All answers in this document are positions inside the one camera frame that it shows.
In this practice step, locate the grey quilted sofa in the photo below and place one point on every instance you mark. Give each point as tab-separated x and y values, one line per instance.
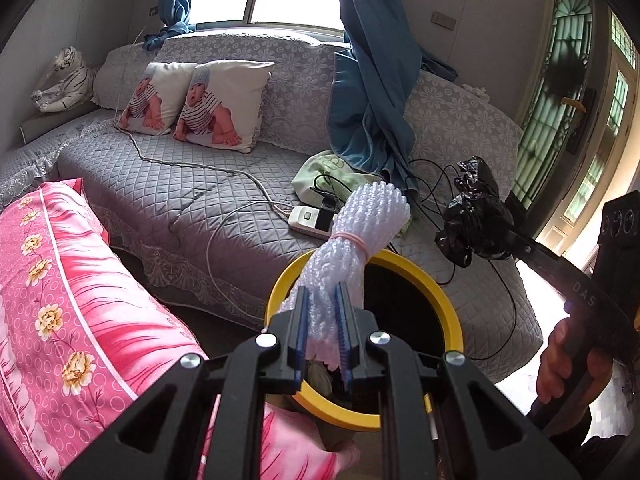
200	200

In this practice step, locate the grey pillow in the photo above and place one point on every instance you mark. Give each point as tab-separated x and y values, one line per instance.
45	125

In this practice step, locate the white power strip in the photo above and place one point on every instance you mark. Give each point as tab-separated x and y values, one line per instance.
302	217

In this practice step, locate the black plastic bag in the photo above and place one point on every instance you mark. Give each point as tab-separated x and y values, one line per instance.
475	215

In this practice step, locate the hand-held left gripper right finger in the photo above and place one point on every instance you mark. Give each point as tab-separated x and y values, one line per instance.
346	330

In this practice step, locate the long blue curtain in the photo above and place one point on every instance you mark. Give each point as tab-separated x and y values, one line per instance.
370	85

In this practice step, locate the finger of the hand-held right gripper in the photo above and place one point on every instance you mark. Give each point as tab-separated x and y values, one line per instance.
535	252

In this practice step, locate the pink floral blanket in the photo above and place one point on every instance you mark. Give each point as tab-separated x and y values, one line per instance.
75	310

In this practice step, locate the white foam fruit net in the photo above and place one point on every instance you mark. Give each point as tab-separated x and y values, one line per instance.
370	215

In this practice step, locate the green glass door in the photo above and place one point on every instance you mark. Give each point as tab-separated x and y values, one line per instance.
560	60

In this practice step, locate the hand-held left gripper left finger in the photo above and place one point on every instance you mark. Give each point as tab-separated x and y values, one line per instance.
300	320

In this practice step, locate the short blue curtain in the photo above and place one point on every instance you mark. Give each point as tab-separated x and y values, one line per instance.
175	0

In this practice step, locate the person's right hand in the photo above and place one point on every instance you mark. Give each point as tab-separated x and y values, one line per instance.
552	360

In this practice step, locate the green cloth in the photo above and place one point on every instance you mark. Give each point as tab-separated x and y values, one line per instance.
320	170

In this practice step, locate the yellow bin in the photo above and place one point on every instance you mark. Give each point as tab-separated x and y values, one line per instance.
345	417

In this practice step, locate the baby print pillow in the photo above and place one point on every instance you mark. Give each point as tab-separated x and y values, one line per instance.
220	105
150	100

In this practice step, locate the wall switch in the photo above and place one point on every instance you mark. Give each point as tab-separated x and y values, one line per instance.
444	19

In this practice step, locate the black charger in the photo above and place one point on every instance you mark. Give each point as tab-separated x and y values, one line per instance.
325	210

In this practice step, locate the plush white tiger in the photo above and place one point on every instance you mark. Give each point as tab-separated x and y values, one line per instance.
65	85

